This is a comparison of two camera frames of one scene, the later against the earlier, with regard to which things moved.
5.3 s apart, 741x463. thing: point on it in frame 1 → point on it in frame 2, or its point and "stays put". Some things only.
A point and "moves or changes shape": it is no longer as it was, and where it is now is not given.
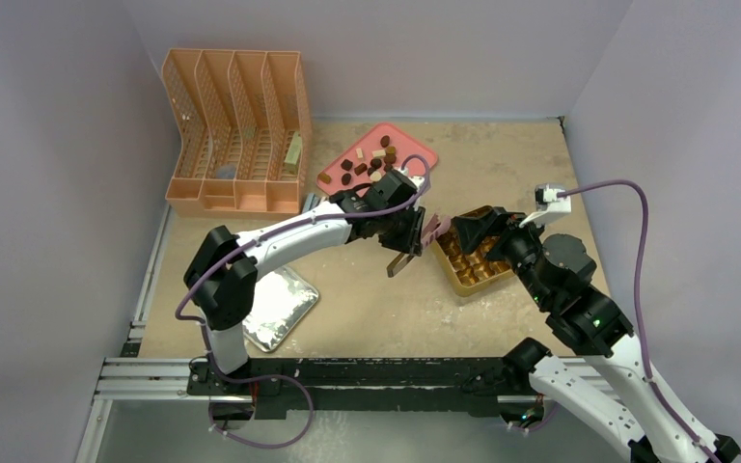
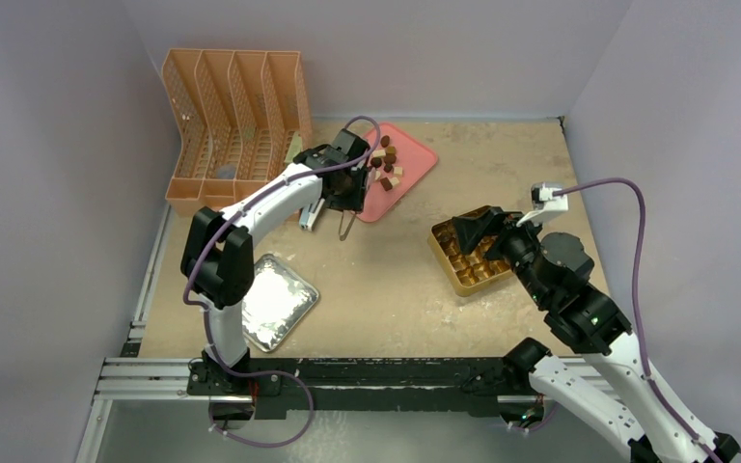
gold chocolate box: (472, 272) stays put
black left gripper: (409, 243) → (354, 202)
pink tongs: (435, 229) moves or changes shape
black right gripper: (495, 224) stays put
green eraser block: (291, 159) stays put
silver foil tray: (282, 300) stays put
